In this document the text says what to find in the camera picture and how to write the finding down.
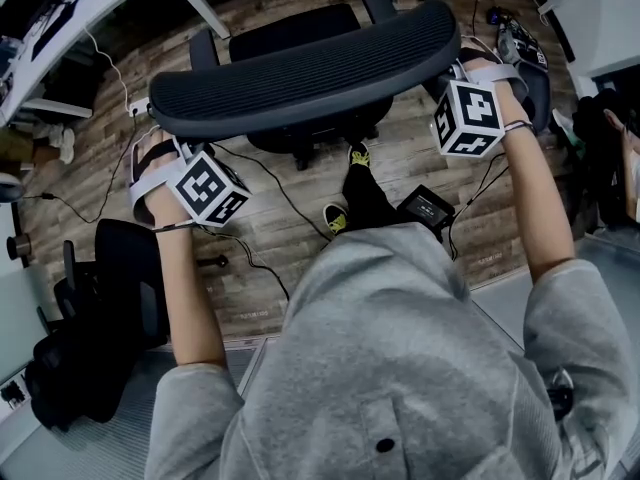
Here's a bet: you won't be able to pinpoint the person's left hand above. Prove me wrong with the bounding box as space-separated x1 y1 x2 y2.
133 132 181 182

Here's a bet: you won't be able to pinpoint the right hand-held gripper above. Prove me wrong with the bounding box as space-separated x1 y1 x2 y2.
430 61 531 159

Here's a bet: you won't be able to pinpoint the black shoe yellow laces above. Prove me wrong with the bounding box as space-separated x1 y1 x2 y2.
323 203 350 237
347 141 372 168

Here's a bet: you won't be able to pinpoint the person's black trousers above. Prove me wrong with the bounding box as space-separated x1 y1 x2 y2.
341 161 404 237

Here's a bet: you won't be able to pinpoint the person's left forearm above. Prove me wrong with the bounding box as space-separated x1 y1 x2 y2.
148 187 229 369

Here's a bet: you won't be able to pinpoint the black backpack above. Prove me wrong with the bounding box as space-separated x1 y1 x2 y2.
572 90 629 229

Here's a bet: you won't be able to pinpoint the round brown knob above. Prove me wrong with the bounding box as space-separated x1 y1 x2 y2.
5 232 35 263

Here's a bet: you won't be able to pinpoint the person's grey sweatshirt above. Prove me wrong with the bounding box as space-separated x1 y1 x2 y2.
144 221 640 480

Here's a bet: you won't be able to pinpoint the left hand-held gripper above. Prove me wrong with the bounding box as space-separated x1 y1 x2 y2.
127 135 252 229

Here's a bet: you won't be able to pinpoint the white wall outlet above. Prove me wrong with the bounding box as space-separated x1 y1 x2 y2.
0 377 29 412

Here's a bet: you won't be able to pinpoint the black box with screen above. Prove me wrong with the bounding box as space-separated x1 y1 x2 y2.
396 183 457 242

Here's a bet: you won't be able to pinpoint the black keyboard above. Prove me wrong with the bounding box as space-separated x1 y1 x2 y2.
30 2 76 62

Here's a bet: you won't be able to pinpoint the white cable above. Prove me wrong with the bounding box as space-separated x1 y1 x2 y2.
83 26 132 114

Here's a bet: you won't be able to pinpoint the grey oval device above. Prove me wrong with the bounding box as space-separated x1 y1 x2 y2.
514 62 552 135

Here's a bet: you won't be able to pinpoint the spare hand-held gripper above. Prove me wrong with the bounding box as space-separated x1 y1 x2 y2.
496 17 551 74

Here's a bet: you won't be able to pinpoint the person's right hand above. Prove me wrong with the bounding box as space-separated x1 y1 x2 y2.
457 42 504 69

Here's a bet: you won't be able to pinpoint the black cable with adapter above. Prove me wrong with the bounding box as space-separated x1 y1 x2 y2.
22 116 140 224

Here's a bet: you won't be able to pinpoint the person's right forearm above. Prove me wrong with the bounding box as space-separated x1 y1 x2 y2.
492 81 577 284

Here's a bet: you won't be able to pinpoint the black mesh office chair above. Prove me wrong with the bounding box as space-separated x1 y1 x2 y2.
148 0 462 172

